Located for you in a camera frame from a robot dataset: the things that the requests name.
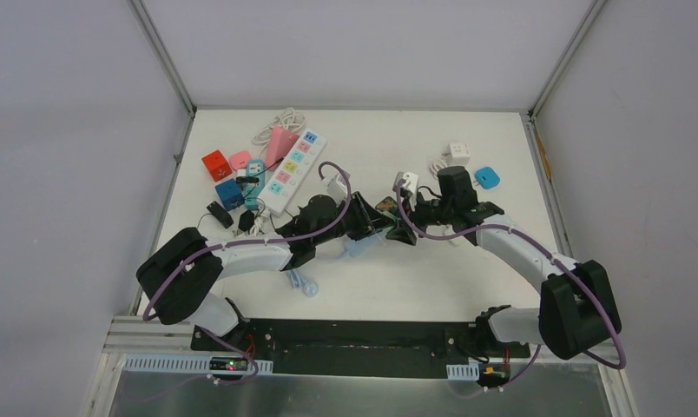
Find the light blue power strip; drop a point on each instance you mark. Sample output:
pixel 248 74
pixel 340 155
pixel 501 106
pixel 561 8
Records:
pixel 351 249

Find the red cube socket adapter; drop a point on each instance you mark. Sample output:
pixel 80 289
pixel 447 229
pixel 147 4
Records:
pixel 217 165

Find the black charger with cable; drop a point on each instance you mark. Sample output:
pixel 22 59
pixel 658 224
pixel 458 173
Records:
pixel 219 214

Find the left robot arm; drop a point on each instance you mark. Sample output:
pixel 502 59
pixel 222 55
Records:
pixel 178 277

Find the pink square adapter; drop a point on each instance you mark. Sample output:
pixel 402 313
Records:
pixel 239 160

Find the teal power strip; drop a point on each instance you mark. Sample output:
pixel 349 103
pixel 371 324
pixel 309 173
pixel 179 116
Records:
pixel 256 170

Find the black plug adapter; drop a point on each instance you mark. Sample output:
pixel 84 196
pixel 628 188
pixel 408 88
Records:
pixel 246 221

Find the white tiger cube adapter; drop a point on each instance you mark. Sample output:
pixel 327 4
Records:
pixel 456 154

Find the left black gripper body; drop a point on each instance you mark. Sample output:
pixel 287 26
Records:
pixel 357 217

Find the dark blue cube adapter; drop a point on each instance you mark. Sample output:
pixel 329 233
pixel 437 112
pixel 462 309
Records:
pixel 230 194

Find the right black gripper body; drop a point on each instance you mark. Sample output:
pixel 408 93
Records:
pixel 431 212

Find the dark green cube adapter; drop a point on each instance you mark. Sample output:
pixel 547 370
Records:
pixel 388 207

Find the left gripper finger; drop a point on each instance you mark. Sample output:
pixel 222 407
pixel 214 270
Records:
pixel 367 211
pixel 379 235

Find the white multicolour power strip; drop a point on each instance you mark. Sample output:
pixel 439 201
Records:
pixel 292 171

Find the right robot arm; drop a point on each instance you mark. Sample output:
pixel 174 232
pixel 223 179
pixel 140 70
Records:
pixel 576 313

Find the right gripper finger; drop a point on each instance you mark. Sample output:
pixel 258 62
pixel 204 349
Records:
pixel 403 233
pixel 407 202

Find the pink wedge power strip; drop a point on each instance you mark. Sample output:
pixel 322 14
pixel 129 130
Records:
pixel 280 142

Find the blue folding plug adapter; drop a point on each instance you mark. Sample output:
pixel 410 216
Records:
pixel 487 177

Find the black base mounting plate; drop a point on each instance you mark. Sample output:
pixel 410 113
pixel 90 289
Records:
pixel 391 349

